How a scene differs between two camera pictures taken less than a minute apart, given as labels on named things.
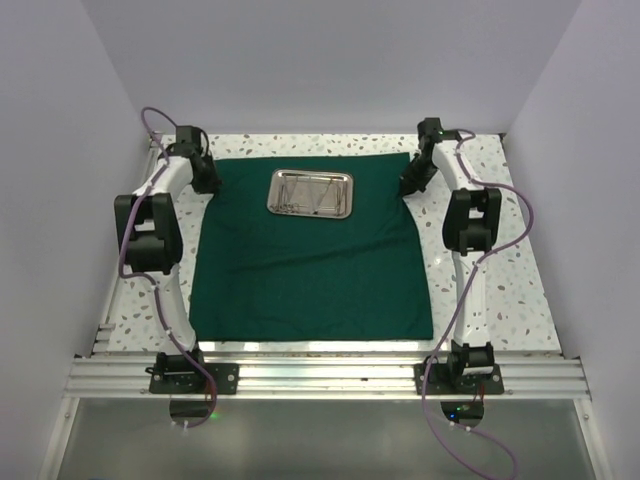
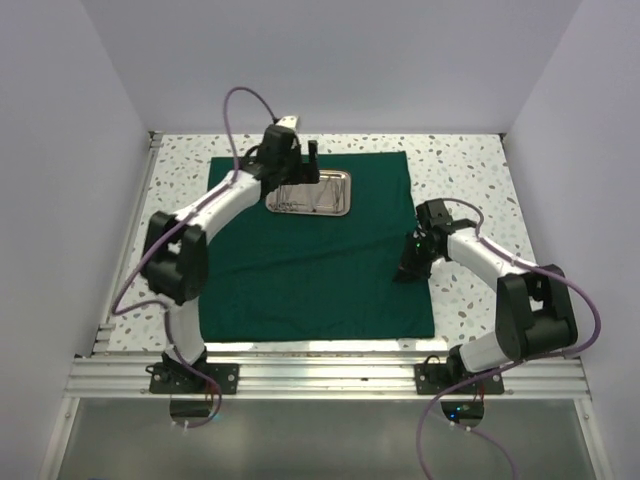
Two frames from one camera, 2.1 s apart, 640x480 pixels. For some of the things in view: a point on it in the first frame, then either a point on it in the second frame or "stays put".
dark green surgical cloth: [255, 278] stays put
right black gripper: [409, 184] to [411, 271]
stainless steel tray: [310, 193] stays put
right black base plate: [460, 375] stays put
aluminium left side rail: [154, 150] stays put
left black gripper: [210, 185] to [304, 172]
